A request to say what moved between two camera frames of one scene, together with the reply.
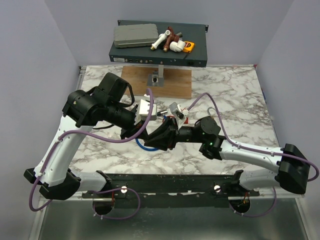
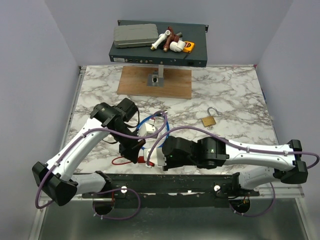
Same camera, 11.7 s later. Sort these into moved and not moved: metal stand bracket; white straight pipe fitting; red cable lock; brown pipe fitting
Moved: red cable lock
Not moved: white straight pipe fitting; brown pipe fitting; metal stand bracket
